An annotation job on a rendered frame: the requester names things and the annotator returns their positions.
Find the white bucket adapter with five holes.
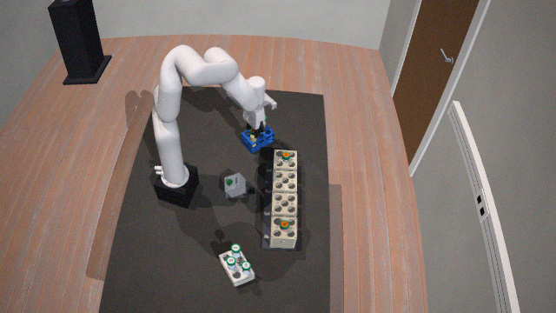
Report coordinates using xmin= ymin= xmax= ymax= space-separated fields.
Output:
xmin=269 ymin=216 xmax=297 ymax=249
xmin=272 ymin=170 xmax=297 ymax=195
xmin=271 ymin=192 xmax=297 ymax=217
xmin=273 ymin=150 xmax=297 ymax=173

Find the blue tube rack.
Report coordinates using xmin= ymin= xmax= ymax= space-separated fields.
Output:
xmin=242 ymin=125 xmax=275 ymax=153

